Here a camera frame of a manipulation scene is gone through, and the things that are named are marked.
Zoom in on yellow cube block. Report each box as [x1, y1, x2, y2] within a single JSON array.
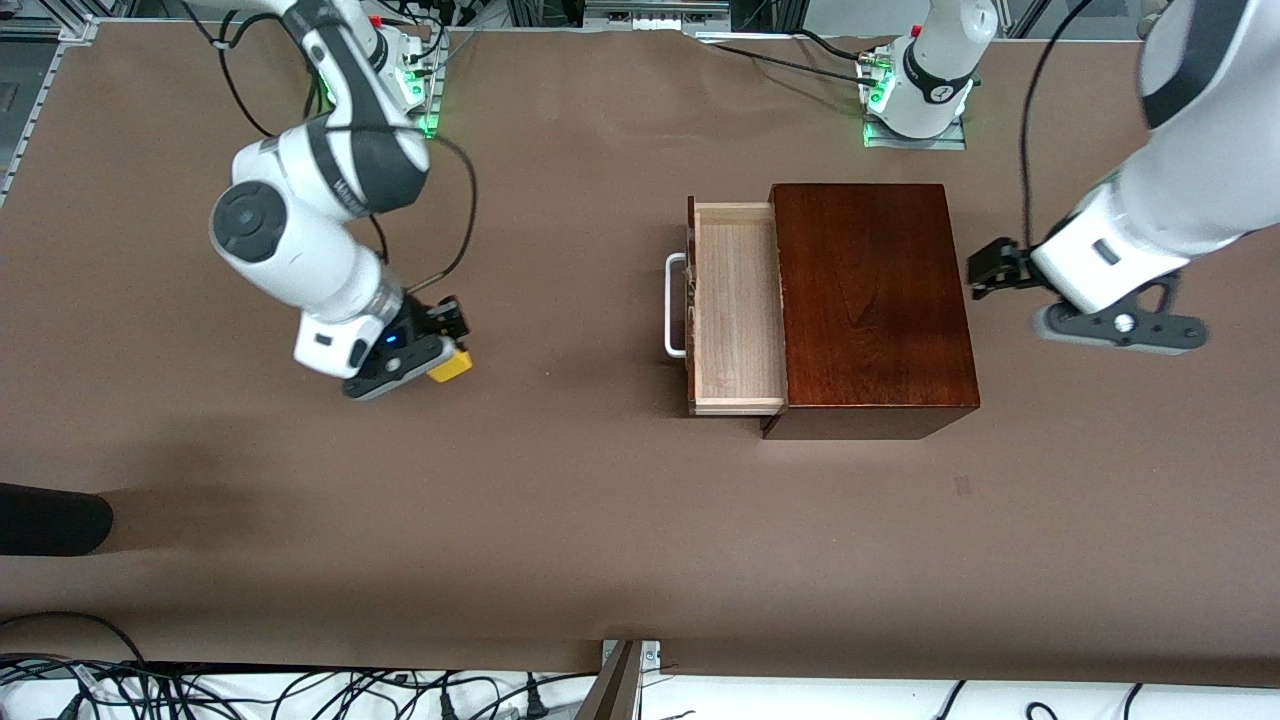
[[428, 340, 474, 384]]

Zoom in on white metal handle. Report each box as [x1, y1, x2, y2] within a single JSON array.
[[665, 197, 791, 418]]

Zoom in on dark brown wooden cabinet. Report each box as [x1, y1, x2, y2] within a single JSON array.
[[762, 183, 981, 441]]

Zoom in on brown table cover sheet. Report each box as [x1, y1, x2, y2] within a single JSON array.
[[0, 20, 1280, 689]]

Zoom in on black cylindrical object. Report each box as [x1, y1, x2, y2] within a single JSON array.
[[0, 482, 114, 557]]

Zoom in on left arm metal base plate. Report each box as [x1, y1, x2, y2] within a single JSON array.
[[862, 115, 968, 151]]

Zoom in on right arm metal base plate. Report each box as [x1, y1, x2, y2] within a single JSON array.
[[333, 30, 444, 141]]

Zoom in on black base power cable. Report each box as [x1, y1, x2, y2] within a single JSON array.
[[710, 42, 881, 89]]

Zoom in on aluminium edge rail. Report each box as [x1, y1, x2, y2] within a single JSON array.
[[0, 15, 101, 206]]

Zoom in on grey metal post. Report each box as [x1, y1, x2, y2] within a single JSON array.
[[575, 640, 643, 720]]

